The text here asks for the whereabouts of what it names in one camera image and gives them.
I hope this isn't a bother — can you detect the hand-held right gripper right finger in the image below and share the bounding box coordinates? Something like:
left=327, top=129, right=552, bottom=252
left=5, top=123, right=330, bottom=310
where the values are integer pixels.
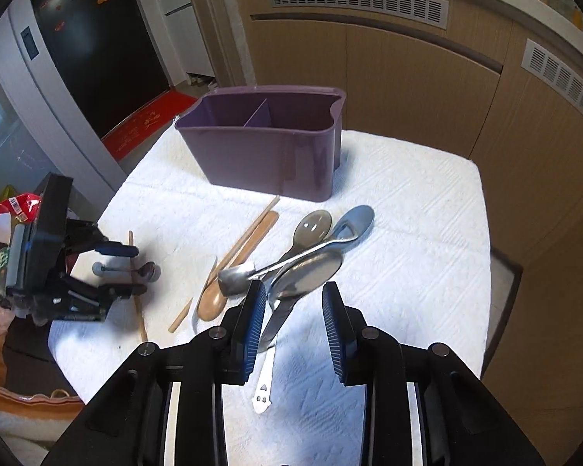
left=321, top=282, right=547, bottom=466

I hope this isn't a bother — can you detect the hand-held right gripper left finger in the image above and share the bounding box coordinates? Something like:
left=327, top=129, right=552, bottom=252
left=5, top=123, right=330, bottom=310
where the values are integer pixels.
left=41, top=279, right=268, bottom=466

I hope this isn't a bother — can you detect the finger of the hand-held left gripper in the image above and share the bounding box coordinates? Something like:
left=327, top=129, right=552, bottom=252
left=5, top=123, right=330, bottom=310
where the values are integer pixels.
left=58, top=272, right=149, bottom=320
left=67, top=221, right=140, bottom=258

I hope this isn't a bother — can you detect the wooden chopstick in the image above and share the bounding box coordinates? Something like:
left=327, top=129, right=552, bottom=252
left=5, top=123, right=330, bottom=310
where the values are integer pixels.
left=169, top=195, right=281, bottom=335
left=128, top=230, right=149, bottom=343

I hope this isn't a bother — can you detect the wooden spoon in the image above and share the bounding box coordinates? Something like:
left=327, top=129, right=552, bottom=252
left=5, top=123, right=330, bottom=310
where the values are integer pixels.
left=197, top=210, right=279, bottom=322

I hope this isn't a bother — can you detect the shovel-shaped metal spoon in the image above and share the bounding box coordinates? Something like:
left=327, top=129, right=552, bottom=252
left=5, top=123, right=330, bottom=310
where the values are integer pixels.
left=218, top=223, right=360, bottom=298

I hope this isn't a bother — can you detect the white smiley-handled plastic utensil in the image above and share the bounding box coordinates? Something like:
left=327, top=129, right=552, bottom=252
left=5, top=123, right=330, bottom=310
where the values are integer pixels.
left=251, top=348, right=276, bottom=415

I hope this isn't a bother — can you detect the blue-grey plastic spoon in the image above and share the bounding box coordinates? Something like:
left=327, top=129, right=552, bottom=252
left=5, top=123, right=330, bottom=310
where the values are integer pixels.
left=321, top=205, right=376, bottom=253

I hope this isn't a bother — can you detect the purple plastic utensil holder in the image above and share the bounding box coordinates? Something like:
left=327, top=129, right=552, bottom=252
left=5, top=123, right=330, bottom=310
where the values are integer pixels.
left=174, top=85, right=347, bottom=202

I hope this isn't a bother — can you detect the red snack packet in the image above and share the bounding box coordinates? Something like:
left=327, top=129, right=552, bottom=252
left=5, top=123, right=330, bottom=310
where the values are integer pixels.
left=0, top=193, right=43, bottom=230

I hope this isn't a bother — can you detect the white towel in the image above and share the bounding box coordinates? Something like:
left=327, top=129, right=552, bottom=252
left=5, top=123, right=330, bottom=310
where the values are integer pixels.
left=49, top=129, right=491, bottom=466

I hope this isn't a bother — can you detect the red floor mat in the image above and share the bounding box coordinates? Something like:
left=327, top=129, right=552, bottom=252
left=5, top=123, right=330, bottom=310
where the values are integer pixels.
left=101, top=88, right=198, bottom=161

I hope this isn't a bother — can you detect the black refrigerator door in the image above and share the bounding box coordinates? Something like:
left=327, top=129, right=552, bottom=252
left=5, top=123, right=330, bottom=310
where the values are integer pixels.
left=26, top=0, right=172, bottom=143

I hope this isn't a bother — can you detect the white shelf cabinet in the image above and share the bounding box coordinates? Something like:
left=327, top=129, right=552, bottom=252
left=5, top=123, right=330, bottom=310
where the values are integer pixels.
left=156, top=0, right=220, bottom=89

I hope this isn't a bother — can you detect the wooden cabinet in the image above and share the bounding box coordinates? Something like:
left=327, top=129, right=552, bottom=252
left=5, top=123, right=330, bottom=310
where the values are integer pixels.
left=223, top=0, right=583, bottom=399

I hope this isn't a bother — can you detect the long white vent grille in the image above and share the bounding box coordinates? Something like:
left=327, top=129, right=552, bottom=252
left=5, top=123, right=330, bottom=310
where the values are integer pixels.
left=272, top=0, right=450, bottom=27

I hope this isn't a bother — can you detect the short white vent grille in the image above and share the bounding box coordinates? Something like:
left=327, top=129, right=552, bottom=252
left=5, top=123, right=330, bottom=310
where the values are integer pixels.
left=521, top=38, right=583, bottom=128

